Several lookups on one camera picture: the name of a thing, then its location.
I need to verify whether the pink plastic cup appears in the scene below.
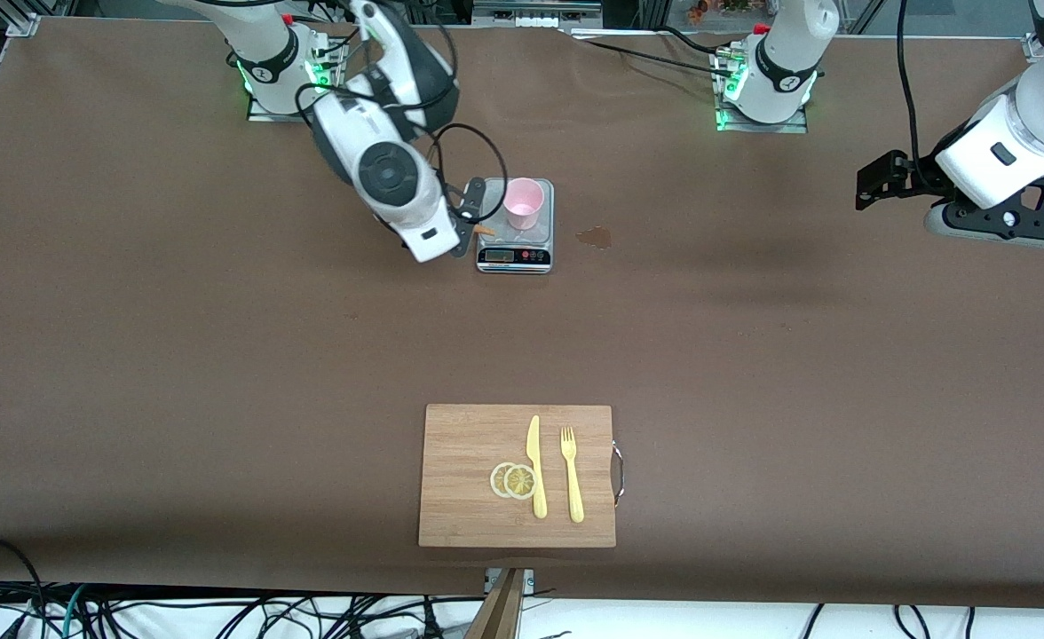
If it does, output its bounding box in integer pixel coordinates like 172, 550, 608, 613
502, 177, 546, 232

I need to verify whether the silver digital kitchen scale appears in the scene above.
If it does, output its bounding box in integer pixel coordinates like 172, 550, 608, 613
476, 177, 556, 274

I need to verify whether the white power strip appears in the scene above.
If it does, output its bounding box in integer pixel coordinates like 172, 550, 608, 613
471, 0, 605, 29

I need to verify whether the wooden cutting board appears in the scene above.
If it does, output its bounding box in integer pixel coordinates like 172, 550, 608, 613
417, 404, 626, 548

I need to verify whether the brown table cover sheet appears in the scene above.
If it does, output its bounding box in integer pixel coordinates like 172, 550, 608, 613
0, 18, 1044, 611

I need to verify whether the yellow plastic knife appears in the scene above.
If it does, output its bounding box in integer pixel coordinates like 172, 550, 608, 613
526, 414, 549, 520

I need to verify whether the yellow plastic fork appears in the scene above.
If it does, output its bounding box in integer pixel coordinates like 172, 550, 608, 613
560, 426, 586, 524

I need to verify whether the wooden beam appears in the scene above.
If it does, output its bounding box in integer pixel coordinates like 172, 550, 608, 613
464, 568, 525, 639

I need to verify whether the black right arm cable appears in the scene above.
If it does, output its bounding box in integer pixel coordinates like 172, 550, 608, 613
296, 0, 510, 233

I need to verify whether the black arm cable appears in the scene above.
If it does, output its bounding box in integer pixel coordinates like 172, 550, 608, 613
296, 0, 510, 233
897, 0, 933, 189

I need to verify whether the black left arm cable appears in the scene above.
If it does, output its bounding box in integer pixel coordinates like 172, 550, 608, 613
897, 0, 933, 189

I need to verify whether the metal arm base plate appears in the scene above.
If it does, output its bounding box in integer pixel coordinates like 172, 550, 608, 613
247, 35, 343, 123
716, 49, 809, 134

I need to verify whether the long black base cable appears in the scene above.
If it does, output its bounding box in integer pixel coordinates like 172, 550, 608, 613
566, 35, 724, 74

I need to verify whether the teal floor cable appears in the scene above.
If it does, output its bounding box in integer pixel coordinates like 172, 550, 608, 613
59, 583, 90, 639

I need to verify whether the black looped floor cable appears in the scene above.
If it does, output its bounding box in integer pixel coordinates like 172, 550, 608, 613
0, 536, 48, 639

